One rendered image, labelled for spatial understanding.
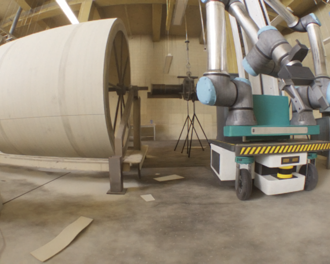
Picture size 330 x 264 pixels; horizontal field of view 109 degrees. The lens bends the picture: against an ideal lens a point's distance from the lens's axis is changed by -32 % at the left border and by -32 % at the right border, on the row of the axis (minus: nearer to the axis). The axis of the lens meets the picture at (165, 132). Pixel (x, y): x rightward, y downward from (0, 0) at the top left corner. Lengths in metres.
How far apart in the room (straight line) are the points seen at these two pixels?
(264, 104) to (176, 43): 10.67
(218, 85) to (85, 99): 0.94
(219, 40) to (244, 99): 0.35
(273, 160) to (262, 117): 0.36
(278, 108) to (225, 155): 0.50
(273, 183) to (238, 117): 0.41
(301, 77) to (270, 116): 0.67
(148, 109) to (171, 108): 1.33
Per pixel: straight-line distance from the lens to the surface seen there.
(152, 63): 10.90
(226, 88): 0.91
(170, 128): 10.08
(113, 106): 2.91
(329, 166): 2.02
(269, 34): 0.69
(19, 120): 1.81
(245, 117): 0.97
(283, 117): 1.28
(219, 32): 1.00
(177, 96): 2.17
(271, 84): 1.38
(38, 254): 0.65
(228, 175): 1.10
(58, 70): 1.50
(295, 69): 0.60
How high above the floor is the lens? 0.38
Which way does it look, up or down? level
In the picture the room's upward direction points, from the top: 1 degrees counter-clockwise
